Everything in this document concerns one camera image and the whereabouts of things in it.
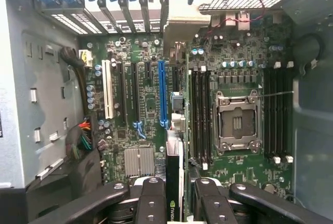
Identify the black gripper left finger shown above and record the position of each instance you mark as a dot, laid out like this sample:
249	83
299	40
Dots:
151	205

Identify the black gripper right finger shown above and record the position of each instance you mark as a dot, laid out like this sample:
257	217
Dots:
216	205

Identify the silver finned chipset heatsink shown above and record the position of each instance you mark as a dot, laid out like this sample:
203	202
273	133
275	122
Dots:
139	163

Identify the round coin cell battery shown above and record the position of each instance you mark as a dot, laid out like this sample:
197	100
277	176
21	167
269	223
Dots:
268	188

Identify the silver CPU socket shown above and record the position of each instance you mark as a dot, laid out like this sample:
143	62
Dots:
238	122

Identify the RAM slot white clips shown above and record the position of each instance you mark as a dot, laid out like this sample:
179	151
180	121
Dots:
193	115
204	115
289	112
276	112

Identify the RAM slot black clips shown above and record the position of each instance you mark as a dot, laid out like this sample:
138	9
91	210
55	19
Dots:
283	112
268	112
198	115

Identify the green Dell motherboard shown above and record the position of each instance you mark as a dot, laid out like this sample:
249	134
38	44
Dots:
153	99

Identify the long black expansion slot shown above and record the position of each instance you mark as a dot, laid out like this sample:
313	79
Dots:
176	78
135	94
122	94

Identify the blue expansion slot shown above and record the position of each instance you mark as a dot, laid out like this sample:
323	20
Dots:
162	91

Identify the white PCI expansion slot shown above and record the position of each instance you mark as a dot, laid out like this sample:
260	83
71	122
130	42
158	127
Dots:
108	91

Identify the thin metal locking lever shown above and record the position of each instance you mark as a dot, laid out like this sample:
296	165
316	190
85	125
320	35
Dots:
275	94

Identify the short black expansion slot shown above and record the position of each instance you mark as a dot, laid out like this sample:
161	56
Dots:
148	70

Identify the grey metal PC case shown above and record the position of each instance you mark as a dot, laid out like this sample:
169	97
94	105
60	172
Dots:
39	104

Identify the silver USB port block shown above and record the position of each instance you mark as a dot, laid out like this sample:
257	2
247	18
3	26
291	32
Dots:
229	20

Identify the silver ethernet port block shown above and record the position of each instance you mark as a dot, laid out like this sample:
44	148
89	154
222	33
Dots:
243	20

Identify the perforated metal slot cover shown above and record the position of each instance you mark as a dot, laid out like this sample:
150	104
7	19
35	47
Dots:
65	24
87	23

